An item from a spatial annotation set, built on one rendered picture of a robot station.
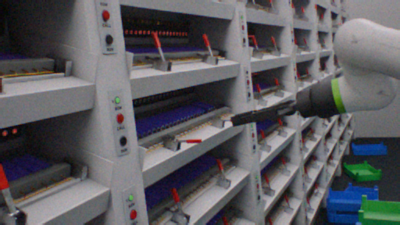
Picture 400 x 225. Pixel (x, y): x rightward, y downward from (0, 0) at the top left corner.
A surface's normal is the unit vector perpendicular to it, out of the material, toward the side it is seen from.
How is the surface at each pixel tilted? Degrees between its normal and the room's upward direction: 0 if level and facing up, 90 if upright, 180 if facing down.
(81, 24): 90
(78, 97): 109
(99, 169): 90
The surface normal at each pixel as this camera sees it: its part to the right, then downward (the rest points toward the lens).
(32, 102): 0.87, 0.29
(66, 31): -0.45, 0.16
